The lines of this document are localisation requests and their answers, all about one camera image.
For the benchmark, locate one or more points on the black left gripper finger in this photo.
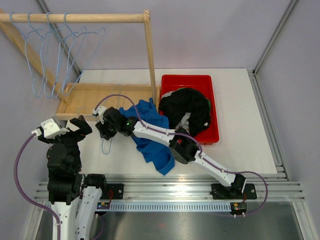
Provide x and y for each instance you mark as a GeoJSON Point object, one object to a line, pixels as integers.
{"type": "Point", "coordinates": [64, 133]}
{"type": "Point", "coordinates": [84, 128]}

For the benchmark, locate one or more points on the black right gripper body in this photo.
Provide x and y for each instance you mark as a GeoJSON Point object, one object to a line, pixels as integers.
{"type": "Point", "coordinates": [107, 130]}

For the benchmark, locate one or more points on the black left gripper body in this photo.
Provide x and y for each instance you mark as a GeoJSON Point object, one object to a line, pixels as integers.
{"type": "Point", "coordinates": [71, 139]}

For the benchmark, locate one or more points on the blue tank top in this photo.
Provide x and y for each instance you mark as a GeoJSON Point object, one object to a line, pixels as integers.
{"type": "Point", "coordinates": [152, 151]}

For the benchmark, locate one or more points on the grey tank top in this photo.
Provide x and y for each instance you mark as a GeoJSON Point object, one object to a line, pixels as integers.
{"type": "Point", "coordinates": [184, 122]}

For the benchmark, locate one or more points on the black tank top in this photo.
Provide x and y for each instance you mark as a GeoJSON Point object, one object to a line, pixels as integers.
{"type": "Point", "coordinates": [198, 121]}

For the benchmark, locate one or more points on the light blue hanger of black top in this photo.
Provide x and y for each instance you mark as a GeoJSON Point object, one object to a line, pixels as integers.
{"type": "Point", "coordinates": [88, 51]}

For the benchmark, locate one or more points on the light blue hanger of grey top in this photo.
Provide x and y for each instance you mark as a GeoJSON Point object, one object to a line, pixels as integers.
{"type": "Point", "coordinates": [60, 55]}

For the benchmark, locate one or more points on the light blue hanger of green top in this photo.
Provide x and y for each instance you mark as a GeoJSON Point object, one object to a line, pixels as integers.
{"type": "Point", "coordinates": [49, 83]}

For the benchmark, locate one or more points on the light blue hanger of white top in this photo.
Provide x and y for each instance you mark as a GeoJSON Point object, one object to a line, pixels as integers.
{"type": "Point", "coordinates": [32, 58]}

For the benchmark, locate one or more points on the green tank top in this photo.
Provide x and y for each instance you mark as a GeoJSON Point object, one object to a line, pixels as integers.
{"type": "Point", "coordinates": [190, 99]}

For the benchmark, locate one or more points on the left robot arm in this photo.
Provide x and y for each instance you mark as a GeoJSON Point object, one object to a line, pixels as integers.
{"type": "Point", "coordinates": [73, 197]}

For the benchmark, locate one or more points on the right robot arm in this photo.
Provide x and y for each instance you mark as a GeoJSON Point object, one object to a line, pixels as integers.
{"type": "Point", "coordinates": [184, 148]}

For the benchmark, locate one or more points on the wooden clothes rack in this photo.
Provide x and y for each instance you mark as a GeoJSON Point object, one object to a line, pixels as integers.
{"type": "Point", "coordinates": [84, 92]}

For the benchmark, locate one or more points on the red plastic bin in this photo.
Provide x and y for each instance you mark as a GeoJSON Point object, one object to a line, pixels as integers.
{"type": "Point", "coordinates": [202, 83]}

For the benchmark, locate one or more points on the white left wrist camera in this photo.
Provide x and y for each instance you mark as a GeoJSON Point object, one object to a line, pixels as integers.
{"type": "Point", "coordinates": [49, 129]}

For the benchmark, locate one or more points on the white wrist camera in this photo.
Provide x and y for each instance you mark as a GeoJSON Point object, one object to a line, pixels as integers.
{"type": "Point", "coordinates": [99, 113]}
{"type": "Point", "coordinates": [49, 129]}

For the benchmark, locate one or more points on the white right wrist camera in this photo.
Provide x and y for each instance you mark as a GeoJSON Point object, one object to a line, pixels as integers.
{"type": "Point", "coordinates": [99, 113]}

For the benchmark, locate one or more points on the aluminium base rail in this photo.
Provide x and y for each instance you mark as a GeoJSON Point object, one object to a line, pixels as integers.
{"type": "Point", "coordinates": [197, 194]}

